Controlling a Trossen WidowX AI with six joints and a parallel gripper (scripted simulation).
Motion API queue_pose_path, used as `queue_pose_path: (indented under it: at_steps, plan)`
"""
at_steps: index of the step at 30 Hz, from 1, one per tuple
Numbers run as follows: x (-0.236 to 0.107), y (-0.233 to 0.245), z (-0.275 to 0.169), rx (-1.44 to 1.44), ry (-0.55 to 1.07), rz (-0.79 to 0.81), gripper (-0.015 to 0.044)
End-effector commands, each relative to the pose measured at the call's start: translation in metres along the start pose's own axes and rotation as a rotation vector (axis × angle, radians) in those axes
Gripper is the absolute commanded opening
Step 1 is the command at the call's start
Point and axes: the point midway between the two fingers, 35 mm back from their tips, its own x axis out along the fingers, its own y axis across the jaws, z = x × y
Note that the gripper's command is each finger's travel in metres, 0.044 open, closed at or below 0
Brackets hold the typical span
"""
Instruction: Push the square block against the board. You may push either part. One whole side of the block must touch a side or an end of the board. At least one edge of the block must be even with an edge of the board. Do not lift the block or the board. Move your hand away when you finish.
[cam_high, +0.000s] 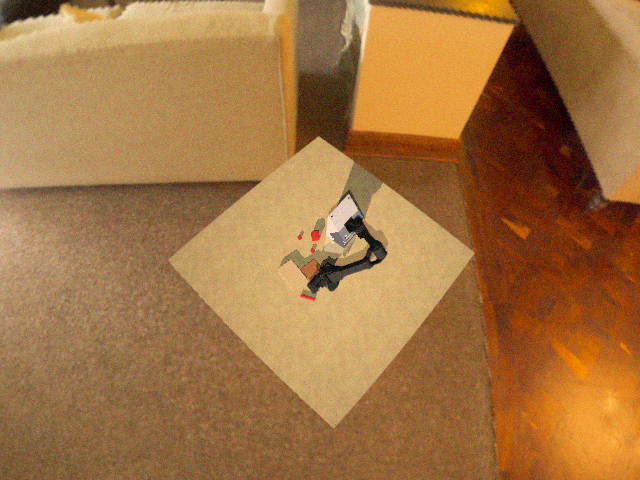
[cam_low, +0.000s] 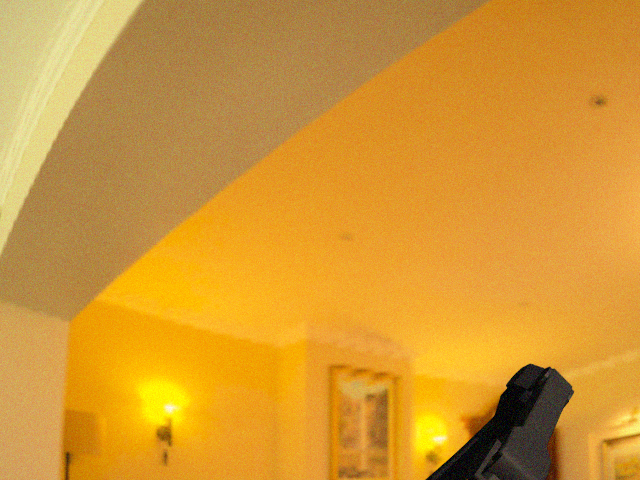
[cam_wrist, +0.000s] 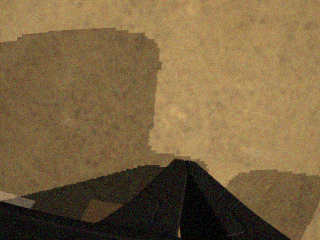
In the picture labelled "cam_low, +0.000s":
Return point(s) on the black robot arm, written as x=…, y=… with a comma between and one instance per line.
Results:
x=513, y=444

